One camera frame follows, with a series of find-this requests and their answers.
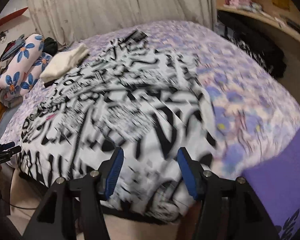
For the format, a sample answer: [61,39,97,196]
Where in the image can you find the black white graffiti jacket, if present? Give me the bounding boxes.
[17,31,217,222]

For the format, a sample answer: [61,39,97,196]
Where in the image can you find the black clothes under desk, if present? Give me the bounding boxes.
[217,11,287,79]

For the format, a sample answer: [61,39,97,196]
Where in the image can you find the grey clothes pile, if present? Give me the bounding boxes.
[0,34,25,74]

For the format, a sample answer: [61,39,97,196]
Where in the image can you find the purple cloth with print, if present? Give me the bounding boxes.
[242,129,300,239]

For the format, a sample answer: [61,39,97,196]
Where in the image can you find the purple floral bed sheet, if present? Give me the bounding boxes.
[0,19,300,181]

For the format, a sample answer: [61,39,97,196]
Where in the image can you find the pink blue flower pillow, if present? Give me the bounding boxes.
[0,34,52,108]

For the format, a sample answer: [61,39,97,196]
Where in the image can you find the folded cream garment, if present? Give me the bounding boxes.
[39,43,89,83]

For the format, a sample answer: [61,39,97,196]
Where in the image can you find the black cloth bundle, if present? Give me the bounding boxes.
[43,37,58,56]

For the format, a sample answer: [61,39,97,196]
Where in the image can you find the beige curtain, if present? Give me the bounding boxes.
[26,0,217,45]

